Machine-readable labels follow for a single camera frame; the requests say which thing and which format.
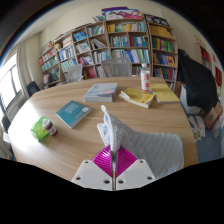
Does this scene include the white box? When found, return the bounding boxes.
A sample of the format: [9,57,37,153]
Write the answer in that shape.
[179,84,203,116]

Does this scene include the small dark jar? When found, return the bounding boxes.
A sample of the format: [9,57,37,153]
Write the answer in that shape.
[42,118,59,137]

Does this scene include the grey mesh chair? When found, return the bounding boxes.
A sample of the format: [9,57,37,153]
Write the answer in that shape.
[100,56,133,78]
[66,63,84,83]

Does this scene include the white waffle towel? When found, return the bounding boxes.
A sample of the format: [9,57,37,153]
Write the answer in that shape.
[96,104,185,181]

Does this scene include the clear bottle with red label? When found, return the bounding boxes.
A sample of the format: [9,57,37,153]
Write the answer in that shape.
[140,63,152,93]

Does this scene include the small wooden wall shelf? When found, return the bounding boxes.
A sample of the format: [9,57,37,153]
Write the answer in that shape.
[199,43,213,64]

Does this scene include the papers on floor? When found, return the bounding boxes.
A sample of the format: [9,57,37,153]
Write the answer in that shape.
[187,114,208,141]

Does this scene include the window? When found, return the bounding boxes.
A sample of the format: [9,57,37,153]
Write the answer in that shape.
[0,53,21,111]

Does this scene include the wooden bookshelf unit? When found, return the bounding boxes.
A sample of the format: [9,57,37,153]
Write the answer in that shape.
[37,6,179,89]

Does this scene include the grey book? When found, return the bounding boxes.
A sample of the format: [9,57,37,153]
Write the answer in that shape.
[83,82,119,103]

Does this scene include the teal book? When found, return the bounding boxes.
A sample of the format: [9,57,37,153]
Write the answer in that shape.
[55,99,93,129]

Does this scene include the red wall banner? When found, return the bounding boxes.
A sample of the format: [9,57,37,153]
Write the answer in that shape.
[214,65,223,88]

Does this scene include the yellow flat book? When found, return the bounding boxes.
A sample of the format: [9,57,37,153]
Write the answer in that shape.
[149,82,181,104]

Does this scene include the brown cardboard box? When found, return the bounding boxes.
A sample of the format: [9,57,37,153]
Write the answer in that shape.
[203,100,224,130]

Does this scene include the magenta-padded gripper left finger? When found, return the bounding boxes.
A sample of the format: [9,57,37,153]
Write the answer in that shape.
[70,145,116,192]

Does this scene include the yellow open booklet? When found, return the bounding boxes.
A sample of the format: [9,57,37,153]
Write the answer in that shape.
[118,87,156,109]

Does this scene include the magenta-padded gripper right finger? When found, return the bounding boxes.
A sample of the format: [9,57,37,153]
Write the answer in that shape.
[114,145,157,192]

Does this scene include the green plastic container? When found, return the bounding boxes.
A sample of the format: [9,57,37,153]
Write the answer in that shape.
[30,116,50,141]

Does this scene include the dark office chair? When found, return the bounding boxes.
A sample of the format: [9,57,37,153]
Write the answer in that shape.
[25,80,42,98]

